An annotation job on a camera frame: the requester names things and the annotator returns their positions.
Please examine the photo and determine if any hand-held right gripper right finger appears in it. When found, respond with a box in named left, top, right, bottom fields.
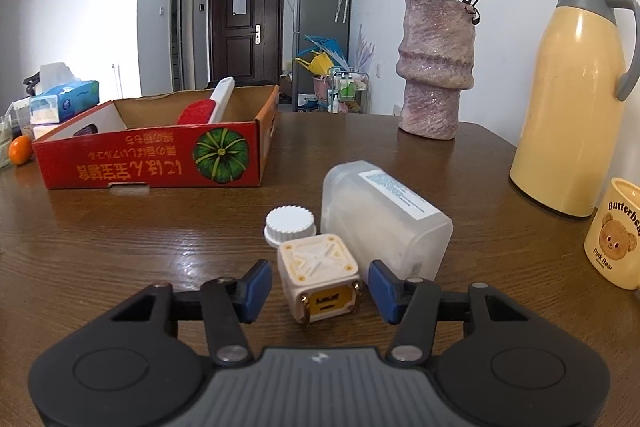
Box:
left=368, top=258, right=526, bottom=367

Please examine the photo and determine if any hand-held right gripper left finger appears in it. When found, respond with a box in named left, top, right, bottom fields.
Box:
left=110, top=258, right=273, bottom=367

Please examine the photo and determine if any cream cube charger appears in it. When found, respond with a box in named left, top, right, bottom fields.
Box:
left=276, top=233, right=363, bottom=327

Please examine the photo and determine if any white ridged flanged cap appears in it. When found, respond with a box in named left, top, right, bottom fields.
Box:
left=264, top=205, right=317, bottom=249

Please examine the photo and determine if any white translucent plastic container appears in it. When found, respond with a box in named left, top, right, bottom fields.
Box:
left=320, top=160, right=454, bottom=282

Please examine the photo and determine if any red cardboard box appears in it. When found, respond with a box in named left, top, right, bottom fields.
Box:
left=31, top=84, right=281, bottom=190

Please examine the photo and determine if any red and white lint brush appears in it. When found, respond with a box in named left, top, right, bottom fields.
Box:
left=176, top=77, right=236, bottom=126

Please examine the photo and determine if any brown cardboard carton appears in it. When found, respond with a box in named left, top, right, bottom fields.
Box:
left=279, top=72, right=296, bottom=105

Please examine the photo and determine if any yellow watering can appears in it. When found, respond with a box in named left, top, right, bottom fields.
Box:
left=294, top=54, right=333, bottom=78

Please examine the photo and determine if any pink textured vase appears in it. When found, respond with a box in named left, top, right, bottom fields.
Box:
left=396, top=0, right=477, bottom=140

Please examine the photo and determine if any yellow bear mug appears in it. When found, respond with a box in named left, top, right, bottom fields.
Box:
left=583, top=178, right=640, bottom=290

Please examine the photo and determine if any purple feather decoration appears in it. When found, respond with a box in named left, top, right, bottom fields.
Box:
left=352, top=24, right=376, bottom=70

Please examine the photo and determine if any dark brown entrance door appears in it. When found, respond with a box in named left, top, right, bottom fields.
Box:
left=207, top=0, right=286, bottom=88

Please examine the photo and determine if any blue plastic rack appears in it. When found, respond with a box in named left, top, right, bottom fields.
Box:
left=295, top=34, right=346, bottom=62

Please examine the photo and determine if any yellow thermos jug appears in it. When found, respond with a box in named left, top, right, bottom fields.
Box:
left=509, top=0, right=640, bottom=219

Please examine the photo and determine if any white tissue pack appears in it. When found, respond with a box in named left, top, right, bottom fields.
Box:
left=31, top=122, right=62, bottom=142

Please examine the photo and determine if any blue tissue pack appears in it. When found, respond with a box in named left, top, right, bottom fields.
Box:
left=29, top=63, right=100, bottom=124

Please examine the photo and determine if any side room doorway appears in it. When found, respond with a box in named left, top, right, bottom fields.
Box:
left=170, top=0, right=196, bottom=92

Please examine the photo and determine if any orange fruit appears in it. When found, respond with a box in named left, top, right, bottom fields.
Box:
left=8, top=136, right=35, bottom=166

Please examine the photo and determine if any grey refrigerator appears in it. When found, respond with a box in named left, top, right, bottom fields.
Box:
left=292, top=0, right=353, bottom=112

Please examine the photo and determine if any clear plastic snack jar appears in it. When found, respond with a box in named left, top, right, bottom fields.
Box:
left=10, top=99, right=33, bottom=138

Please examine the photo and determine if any clear glass cup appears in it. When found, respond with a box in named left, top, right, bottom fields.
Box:
left=0, top=114, right=15, bottom=168

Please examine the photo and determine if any wire cart with bottles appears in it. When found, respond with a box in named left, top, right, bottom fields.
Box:
left=327, top=68, right=371, bottom=114

